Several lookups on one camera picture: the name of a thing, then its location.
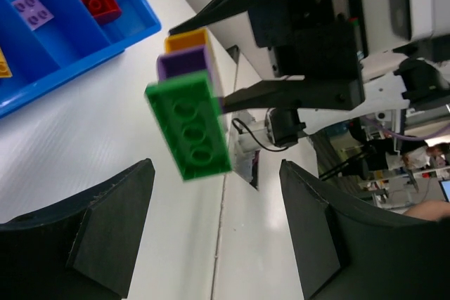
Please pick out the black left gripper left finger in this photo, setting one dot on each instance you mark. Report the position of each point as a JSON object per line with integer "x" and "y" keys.
{"x": 82, "y": 247}

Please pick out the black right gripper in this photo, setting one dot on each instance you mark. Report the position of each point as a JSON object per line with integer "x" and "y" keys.
{"x": 313, "y": 38}

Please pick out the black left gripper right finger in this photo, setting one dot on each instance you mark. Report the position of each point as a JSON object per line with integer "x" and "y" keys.
{"x": 346, "y": 248}

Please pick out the yellow rounded duplo brick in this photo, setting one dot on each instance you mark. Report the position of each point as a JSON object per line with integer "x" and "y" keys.
{"x": 194, "y": 38}

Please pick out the purple rounded brick cluster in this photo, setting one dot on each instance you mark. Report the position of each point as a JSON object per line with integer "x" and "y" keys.
{"x": 186, "y": 63}

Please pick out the green brick cluster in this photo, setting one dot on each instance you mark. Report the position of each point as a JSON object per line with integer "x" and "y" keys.
{"x": 198, "y": 145}

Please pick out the yellow black striped brick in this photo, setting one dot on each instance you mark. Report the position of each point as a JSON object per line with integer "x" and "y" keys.
{"x": 5, "y": 71}

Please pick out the red stud duplo brick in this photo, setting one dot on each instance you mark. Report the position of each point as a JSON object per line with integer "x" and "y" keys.
{"x": 103, "y": 11}

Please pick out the purple duplo brick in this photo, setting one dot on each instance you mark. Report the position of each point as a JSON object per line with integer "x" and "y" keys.
{"x": 33, "y": 12}

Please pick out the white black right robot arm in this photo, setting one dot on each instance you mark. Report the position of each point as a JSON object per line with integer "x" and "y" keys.
{"x": 396, "y": 75}

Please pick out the blue plastic divided bin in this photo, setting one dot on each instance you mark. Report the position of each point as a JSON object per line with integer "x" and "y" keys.
{"x": 67, "y": 46}

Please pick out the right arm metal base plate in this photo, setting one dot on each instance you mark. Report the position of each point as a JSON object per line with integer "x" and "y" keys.
{"x": 243, "y": 149}

